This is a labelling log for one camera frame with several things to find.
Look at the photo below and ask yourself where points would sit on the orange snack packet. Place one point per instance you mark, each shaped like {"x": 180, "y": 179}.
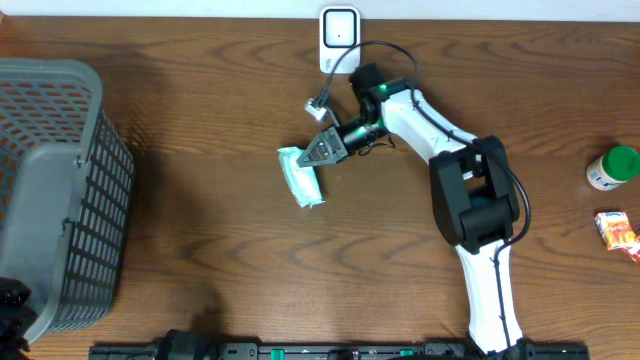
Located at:
{"x": 615, "y": 230}

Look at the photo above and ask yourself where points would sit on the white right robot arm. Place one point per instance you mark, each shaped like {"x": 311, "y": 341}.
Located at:
{"x": 475, "y": 195}

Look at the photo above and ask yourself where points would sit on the white barcode scanner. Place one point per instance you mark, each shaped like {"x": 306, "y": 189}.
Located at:
{"x": 339, "y": 29}

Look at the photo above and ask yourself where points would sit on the green lid jar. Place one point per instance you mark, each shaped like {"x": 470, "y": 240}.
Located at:
{"x": 614, "y": 168}

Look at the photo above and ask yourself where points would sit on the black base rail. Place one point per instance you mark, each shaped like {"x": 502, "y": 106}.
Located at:
{"x": 183, "y": 345}

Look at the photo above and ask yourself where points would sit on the red orange snack bar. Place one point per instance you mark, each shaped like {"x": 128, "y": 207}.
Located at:
{"x": 633, "y": 250}

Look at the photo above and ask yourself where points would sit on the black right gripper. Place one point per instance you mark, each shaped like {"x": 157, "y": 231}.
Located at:
{"x": 333, "y": 144}

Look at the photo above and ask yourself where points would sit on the grey plastic mesh basket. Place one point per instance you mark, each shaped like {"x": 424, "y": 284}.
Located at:
{"x": 66, "y": 187}

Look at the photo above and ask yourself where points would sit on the teal wet wipes pack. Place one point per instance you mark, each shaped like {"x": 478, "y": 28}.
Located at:
{"x": 302, "y": 181}

